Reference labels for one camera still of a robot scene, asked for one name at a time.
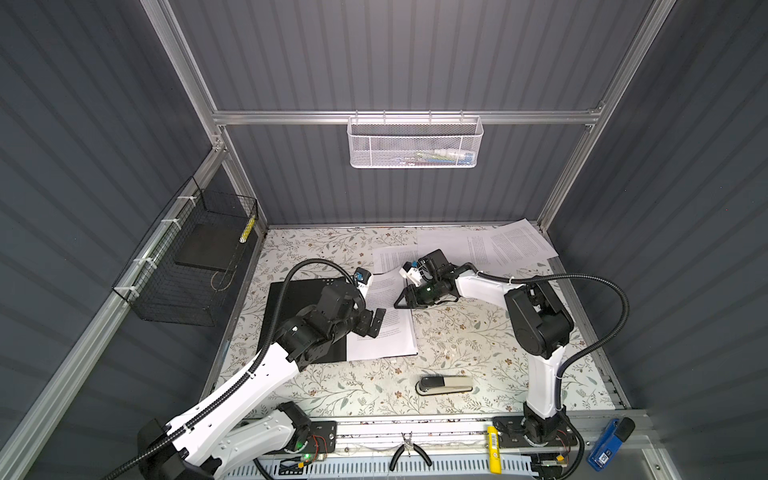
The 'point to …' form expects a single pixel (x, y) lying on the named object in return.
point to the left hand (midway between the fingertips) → (368, 303)
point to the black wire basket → (184, 274)
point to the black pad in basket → (211, 246)
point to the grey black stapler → (435, 385)
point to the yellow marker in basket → (247, 230)
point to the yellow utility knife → (494, 450)
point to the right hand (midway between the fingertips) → (401, 308)
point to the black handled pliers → (408, 445)
